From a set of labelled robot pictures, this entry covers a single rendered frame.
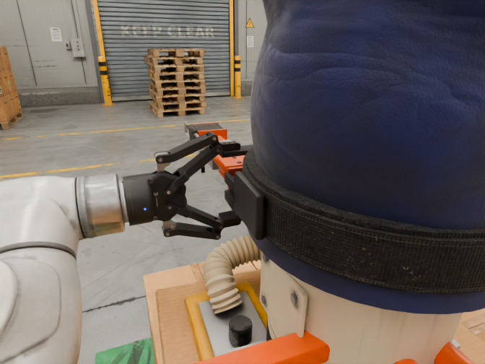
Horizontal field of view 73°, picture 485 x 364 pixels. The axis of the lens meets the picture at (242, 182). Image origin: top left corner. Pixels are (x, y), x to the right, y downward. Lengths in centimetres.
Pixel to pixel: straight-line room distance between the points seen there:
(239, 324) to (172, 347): 10
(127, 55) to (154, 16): 119
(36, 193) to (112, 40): 894
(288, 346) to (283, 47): 21
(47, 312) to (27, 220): 12
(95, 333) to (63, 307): 150
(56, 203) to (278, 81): 35
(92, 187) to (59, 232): 7
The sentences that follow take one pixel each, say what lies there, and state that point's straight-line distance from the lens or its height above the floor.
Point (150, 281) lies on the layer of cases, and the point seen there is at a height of 54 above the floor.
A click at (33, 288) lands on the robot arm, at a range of 40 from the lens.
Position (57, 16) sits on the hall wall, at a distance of 954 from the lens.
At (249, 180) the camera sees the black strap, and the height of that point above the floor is 121.
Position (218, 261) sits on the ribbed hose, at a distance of 46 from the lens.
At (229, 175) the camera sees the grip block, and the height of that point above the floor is 111.
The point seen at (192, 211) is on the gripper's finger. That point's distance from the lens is 53.
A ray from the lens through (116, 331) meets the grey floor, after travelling 189.
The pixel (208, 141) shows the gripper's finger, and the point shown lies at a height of 117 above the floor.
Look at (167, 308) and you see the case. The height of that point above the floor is 95.
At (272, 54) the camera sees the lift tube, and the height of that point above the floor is 130.
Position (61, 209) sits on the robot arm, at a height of 111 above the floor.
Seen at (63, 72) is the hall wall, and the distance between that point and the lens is 954.
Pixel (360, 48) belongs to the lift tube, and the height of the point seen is 130.
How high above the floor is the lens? 130
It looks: 22 degrees down
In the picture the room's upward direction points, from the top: straight up
